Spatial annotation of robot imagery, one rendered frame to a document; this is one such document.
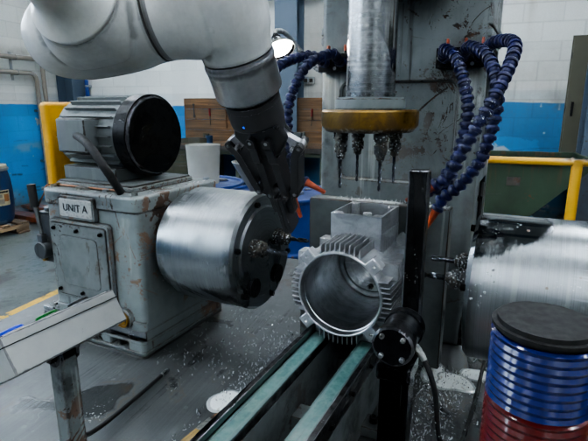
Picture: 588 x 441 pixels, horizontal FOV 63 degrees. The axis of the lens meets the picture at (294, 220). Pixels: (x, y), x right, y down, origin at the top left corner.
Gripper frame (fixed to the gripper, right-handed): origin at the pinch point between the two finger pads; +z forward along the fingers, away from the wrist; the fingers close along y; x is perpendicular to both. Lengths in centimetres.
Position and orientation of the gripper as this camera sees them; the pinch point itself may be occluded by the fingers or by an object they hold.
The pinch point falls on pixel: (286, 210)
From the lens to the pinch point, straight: 76.1
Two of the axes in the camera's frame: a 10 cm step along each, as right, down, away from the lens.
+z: 2.2, 7.4, 6.3
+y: -8.9, -1.1, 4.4
